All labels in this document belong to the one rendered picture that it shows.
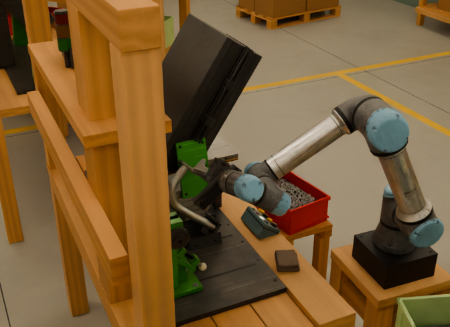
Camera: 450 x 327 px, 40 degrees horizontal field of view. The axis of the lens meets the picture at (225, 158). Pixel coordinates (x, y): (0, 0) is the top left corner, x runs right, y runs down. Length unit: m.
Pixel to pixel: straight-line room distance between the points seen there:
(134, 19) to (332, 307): 1.18
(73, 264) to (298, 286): 1.45
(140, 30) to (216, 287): 1.08
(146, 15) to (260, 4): 7.05
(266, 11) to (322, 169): 3.88
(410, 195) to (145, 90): 0.98
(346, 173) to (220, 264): 2.62
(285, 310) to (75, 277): 1.50
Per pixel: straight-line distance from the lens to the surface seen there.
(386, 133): 1.82
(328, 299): 2.11
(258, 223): 2.37
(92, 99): 1.76
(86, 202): 1.90
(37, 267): 3.85
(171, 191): 2.21
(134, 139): 1.39
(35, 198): 4.53
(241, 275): 2.18
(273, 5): 8.13
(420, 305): 2.10
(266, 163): 1.94
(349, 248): 2.43
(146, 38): 1.32
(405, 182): 1.97
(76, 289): 3.36
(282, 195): 1.85
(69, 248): 3.21
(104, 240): 1.72
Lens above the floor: 2.25
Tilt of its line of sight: 28 degrees down
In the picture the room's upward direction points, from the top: straight up
